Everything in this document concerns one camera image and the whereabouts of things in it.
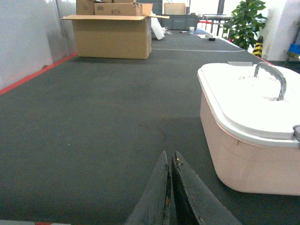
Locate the potted green plant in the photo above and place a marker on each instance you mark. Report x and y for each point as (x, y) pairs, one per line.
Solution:
(247, 20)

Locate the white paper cup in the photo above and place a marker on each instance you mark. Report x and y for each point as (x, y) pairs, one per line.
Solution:
(191, 30)

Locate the small cardboard box on top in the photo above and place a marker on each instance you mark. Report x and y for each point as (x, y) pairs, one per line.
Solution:
(123, 9)

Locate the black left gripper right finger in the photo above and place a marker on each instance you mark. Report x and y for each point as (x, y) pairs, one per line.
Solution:
(194, 202)

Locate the large cardboard box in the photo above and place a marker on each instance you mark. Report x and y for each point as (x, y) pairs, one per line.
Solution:
(108, 36)

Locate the white box lid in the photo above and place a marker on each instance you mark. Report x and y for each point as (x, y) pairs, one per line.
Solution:
(246, 105)

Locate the pink plastic box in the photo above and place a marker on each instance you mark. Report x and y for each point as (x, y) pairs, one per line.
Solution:
(248, 168)

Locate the dark grey table mat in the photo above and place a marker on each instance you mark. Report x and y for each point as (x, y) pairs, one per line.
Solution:
(79, 142)

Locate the yellow black traffic cone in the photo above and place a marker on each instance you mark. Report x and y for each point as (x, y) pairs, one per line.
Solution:
(258, 48)

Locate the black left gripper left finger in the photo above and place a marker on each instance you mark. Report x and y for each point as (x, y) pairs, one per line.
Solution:
(153, 208)

